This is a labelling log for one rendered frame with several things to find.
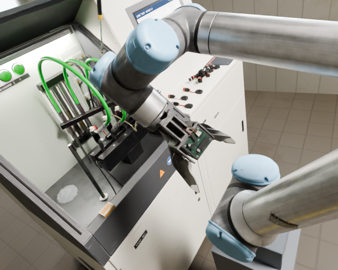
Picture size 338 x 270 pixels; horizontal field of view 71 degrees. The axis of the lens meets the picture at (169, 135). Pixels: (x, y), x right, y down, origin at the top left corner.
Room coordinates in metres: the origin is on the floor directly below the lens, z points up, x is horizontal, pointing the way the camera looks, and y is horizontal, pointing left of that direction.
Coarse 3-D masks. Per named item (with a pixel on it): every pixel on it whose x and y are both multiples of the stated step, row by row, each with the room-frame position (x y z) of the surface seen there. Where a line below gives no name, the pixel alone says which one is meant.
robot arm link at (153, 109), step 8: (152, 96) 0.42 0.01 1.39; (160, 96) 0.43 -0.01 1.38; (144, 104) 0.41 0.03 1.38; (152, 104) 0.41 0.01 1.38; (160, 104) 0.41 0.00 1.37; (136, 112) 0.41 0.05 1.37; (144, 112) 0.40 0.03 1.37; (152, 112) 0.40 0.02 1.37; (160, 112) 0.40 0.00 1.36; (136, 120) 0.42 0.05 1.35; (144, 120) 0.40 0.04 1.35; (152, 120) 0.40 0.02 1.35
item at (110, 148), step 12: (132, 120) 1.06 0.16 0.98; (120, 132) 0.99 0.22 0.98; (132, 132) 0.96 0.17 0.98; (144, 132) 1.01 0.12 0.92; (108, 144) 0.93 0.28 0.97; (120, 144) 0.90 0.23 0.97; (132, 144) 0.94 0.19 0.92; (96, 156) 0.87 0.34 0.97; (108, 156) 0.84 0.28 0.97; (120, 156) 0.88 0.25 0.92; (132, 156) 0.92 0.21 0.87; (108, 168) 0.82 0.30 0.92
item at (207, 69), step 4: (204, 68) 1.34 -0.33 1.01; (208, 68) 1.34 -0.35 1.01; (212, 68) 1.37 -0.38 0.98; (216, 68) 1.34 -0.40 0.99; (200, 72) 1.28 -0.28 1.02; (204, 72) 1.28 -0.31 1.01; (208, 72) 1.30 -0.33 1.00; (192, 76) 1.27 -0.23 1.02; (196, 76) 1.27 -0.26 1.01; (200, 76) 1.27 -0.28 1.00; (208, 76) 1.27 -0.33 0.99; (200, 80) 1.21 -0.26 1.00
